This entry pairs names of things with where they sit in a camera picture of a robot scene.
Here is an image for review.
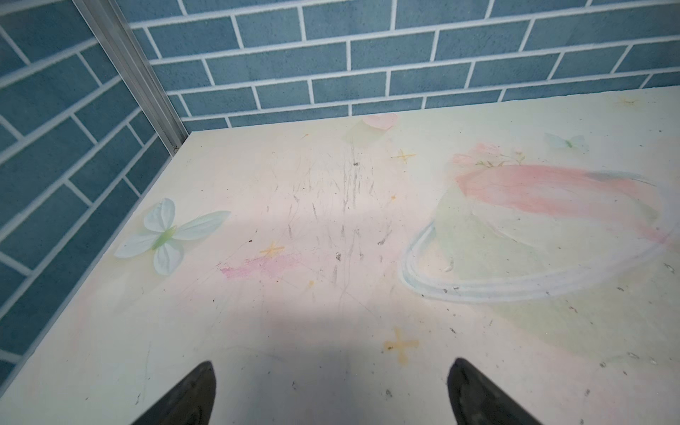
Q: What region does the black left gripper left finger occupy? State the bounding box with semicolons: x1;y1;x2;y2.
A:
133;361;216;425

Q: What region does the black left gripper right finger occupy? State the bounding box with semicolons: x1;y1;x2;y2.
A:
447;358;541;425

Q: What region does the aluminium left corner post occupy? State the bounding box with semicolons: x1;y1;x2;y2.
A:
73;0;189;155

